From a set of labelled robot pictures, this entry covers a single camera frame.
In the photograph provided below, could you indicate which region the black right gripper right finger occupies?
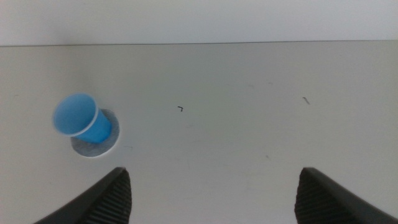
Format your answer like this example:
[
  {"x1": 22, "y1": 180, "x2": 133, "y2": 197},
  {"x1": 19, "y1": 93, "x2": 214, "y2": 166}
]
[{"x1": 294, "y1": 167, "x2": 398, "y2": 224}]

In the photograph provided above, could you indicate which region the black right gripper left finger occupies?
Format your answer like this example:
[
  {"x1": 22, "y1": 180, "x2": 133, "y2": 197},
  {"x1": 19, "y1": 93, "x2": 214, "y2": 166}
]
[{"x1": 33, "y1": 167, "x2": 132, "y2": 224}]

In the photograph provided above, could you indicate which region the blue plastic cup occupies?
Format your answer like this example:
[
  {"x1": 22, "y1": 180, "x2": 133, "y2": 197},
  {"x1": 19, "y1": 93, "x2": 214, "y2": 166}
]
[{"x1": 52, "y1": 92, "x2": 113, "y2": 144}]

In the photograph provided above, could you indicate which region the round grey cup mat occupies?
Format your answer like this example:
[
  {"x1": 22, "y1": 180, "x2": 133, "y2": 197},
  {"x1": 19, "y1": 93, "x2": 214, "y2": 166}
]
[{"x1": 70, "y1": 108, "x2": 121, "y2": 158}]

